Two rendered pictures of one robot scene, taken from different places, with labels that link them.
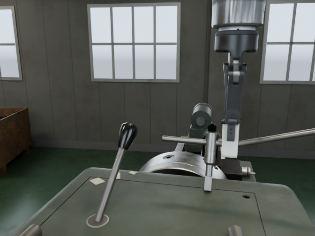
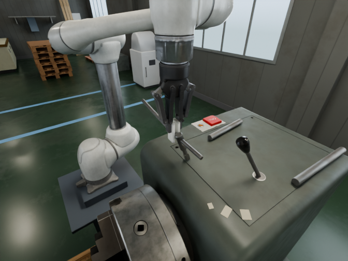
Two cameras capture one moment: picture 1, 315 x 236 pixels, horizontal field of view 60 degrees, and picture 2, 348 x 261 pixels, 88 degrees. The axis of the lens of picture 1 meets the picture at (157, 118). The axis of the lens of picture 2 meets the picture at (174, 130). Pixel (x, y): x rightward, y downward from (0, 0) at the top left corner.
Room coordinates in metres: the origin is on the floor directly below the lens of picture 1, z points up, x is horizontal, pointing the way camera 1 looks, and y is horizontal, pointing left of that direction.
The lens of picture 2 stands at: (0.83, 0.19, 1.66)
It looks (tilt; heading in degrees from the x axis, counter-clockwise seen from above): 33 degrees down; 226
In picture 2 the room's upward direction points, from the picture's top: straight up
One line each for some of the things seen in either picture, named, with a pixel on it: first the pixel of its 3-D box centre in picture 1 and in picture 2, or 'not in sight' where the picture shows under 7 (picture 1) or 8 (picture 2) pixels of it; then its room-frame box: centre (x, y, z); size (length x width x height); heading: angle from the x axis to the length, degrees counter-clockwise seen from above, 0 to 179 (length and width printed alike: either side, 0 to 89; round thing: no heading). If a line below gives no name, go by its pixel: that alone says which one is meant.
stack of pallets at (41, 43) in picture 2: not in sight; (51, 58); (-0.53, -6.79, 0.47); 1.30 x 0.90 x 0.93; 83
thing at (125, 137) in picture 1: (128, 136); (243, 145); (0.46, 0.05, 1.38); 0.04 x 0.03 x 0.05; 168
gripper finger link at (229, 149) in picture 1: (229, 139); (176, 129); (0.50, -0.14, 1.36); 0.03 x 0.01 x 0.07; 78
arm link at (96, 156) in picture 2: not in sight; (95, 156); (0.61, -0.69, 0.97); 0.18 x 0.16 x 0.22; 8
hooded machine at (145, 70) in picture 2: not in sight; (146, 59); (-2.05, -3.83, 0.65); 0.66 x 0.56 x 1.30; 83
